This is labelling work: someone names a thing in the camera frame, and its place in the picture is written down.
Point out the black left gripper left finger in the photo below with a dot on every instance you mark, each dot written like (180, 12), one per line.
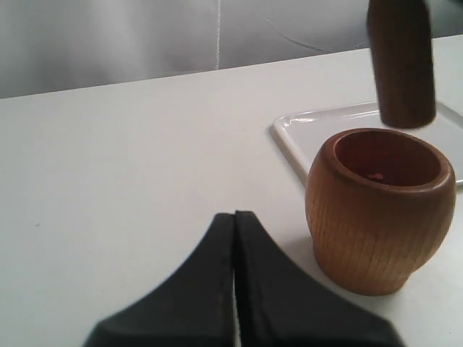
(193, 307)

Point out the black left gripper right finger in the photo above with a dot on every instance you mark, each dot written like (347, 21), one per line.
(278, 304)

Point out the brown wooden pestle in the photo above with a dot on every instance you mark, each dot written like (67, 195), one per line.
(401, 53)

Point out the wooden mortar cup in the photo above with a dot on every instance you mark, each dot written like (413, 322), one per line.
(379, 204)

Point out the white plastic tray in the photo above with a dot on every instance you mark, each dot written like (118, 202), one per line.
(300, 135)

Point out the white backdrop curtain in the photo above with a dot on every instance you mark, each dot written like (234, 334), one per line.
(50, 46)

